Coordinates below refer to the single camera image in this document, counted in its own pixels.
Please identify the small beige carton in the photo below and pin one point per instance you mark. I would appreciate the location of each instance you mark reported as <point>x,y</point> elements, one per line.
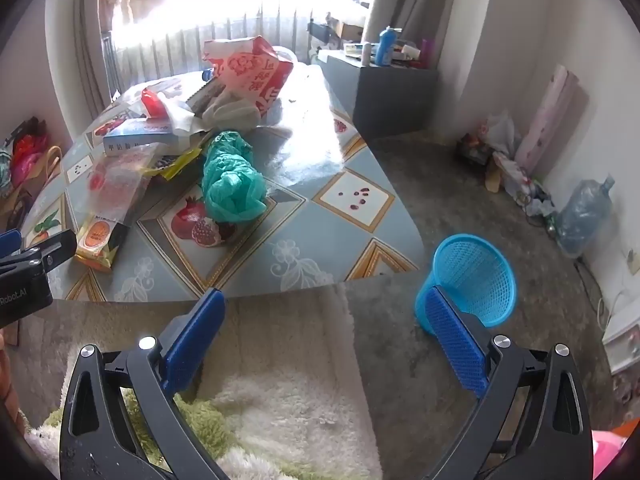
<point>205,92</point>

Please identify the clear red-print plastic bag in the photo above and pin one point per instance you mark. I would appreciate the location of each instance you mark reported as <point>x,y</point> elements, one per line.
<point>120,175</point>

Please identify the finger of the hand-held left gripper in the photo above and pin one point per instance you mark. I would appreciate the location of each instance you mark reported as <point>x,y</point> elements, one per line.
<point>55,250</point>
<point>9,242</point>

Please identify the small white bottle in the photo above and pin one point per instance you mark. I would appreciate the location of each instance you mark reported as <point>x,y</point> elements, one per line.
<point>368,54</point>

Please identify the blue white medicine box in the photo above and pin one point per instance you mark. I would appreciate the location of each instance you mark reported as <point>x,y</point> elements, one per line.
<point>140,135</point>

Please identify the red plastic wrapper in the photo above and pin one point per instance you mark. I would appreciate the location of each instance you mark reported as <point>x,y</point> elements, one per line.
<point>151,102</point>

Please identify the cream shaggy rug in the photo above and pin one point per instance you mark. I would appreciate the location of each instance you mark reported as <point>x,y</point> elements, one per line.
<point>300,410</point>

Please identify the blue mesh basket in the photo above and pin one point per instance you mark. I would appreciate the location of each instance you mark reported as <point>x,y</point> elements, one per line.
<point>475,270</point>

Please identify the pink plastic object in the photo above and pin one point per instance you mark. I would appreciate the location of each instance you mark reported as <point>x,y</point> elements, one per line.
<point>605,455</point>

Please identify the white tissue paper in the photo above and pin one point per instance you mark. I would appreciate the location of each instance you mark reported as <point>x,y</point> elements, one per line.
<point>180,117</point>

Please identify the fruit pattern table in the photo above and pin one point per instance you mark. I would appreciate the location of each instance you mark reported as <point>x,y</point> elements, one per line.
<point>325,175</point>

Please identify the gold foil snack packet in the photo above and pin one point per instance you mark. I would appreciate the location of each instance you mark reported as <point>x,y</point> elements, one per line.
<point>97,240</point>

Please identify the black bag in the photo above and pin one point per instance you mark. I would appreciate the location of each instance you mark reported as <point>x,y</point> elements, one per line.
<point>320,35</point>

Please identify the grey cabinet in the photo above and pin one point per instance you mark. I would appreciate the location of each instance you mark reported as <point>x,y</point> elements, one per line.
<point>390,100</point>

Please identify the green fluffy cloth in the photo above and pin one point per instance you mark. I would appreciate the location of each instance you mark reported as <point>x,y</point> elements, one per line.
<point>200,425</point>

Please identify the pile of colourful bags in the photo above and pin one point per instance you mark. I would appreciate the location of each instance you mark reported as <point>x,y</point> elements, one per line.
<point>30,155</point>

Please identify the green plastic bag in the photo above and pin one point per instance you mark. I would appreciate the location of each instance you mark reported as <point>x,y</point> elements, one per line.
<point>230,180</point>

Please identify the white crumpled plastic bag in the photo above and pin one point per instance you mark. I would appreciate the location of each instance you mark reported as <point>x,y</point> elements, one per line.
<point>230,110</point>

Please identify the cardboard box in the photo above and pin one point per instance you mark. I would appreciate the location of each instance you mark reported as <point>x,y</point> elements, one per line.
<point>350,27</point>

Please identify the white plastic box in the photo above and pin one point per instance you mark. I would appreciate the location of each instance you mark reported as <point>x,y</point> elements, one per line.
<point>622,345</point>

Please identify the blue bottle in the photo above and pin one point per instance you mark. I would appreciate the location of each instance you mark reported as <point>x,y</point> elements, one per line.
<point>386,47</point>

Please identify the pile of floor clutter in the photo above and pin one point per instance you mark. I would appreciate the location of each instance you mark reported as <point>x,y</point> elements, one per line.
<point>515,175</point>

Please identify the pink floral long box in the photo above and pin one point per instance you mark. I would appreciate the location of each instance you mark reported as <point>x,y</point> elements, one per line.
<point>550,115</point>

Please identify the red white paper bag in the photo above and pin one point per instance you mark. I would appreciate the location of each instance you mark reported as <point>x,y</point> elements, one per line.
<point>250,75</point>

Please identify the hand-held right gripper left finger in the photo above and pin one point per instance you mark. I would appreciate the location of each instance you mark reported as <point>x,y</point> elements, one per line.
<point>195,340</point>

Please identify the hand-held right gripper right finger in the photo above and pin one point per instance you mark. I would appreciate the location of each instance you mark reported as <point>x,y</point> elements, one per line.
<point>455,345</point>

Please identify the large clear water jug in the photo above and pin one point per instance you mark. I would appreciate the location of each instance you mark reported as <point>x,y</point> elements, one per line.
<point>582,215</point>

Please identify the metal window railing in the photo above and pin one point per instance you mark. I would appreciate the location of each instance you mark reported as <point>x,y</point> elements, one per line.
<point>165,50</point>

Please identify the white plastic shopping bag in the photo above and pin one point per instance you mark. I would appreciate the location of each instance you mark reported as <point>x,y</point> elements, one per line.
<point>497,132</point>

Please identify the yellow snack packet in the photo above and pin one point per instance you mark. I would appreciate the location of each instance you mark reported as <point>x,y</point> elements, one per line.
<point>185,160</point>

